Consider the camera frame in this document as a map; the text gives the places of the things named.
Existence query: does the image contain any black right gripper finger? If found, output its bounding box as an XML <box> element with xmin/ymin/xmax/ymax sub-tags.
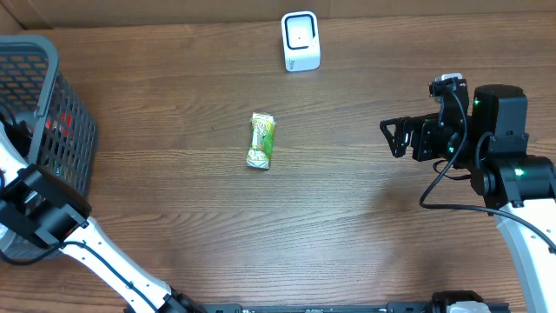
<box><xmin>388</xmin><ymin>126</ymin><xmax>412</xmax><ymax>157</ymax></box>
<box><xmin>380</xmin><ymin>117</ymin><xmax>414</xmax><ymax>132</ymax></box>

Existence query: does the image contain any green snack packet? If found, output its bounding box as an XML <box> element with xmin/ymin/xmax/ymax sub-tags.
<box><xmin>246</xmin><ymin>112</ymin><xmax>275</xmax><ymax>170</ymax></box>

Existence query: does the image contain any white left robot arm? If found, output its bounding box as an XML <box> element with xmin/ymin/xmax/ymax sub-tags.
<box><xmin>1</xmin><ymin>123</ymin><xmax>204</xmax><ymax>312</ymax></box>

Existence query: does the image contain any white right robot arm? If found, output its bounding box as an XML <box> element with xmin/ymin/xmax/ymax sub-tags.
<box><xmin>380</xmin><ymin>73</ymin><xmax>555</xmax><ymax>312</ymax></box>

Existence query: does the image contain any grey plastic lattice basket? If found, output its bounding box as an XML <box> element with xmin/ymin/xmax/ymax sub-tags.
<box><xmin>0</xmin><ymin>34</ymin><xmax>99</xmax><ymax>262</ymax></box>

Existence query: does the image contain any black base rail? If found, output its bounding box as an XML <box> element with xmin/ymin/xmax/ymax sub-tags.
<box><xmin>123</xmin><ymin>290</ymin><xmax>512</xmax><ymax>313</ymax></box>

